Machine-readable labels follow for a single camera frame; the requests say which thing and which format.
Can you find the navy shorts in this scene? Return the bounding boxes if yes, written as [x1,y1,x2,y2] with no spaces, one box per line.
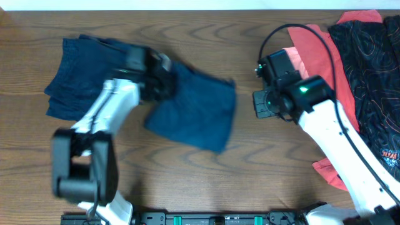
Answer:
[44,34,134,121]
[144,62,236,153]

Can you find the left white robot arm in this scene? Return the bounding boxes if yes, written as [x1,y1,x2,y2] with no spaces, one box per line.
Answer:
[51,67,176,224]

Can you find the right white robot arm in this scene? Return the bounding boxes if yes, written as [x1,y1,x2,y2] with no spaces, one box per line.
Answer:
[252,76,399,224]

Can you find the red orange shorts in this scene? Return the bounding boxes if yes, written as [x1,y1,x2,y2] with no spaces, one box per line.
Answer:
[285,10,383,191]

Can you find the folded navy shorts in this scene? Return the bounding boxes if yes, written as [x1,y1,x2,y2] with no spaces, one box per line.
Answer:
[44,34,134,121]

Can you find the black patterned shorts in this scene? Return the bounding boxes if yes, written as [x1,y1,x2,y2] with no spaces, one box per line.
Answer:
[329,16,399,179]

